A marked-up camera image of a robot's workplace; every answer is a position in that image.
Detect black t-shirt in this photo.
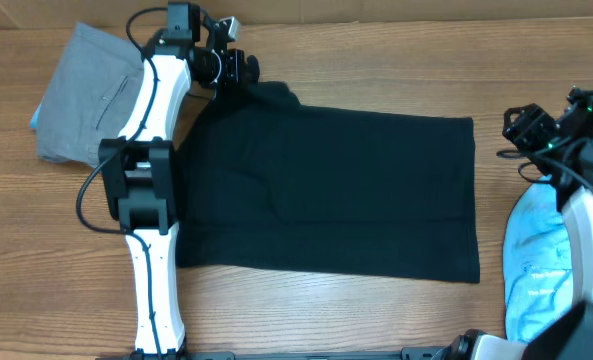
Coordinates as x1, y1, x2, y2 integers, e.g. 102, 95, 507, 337
176, 82, 480, 283

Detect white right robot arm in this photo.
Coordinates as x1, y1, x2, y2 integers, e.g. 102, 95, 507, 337
420, 87, 593, 360

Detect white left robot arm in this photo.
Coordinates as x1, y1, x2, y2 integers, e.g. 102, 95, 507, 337
92, 2, 260, 359

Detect light blue t-shirt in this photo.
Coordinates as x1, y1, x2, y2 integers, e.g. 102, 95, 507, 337
503, 183, 573, 343

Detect grey folded trousers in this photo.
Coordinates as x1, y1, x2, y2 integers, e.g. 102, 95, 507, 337
35, 23, 143, 167

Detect light blue cloth under trousers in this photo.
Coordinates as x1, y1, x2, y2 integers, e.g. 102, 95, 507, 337
29, 106, 41, 130

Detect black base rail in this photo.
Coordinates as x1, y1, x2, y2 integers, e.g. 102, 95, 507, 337
95, 345, 457, 360

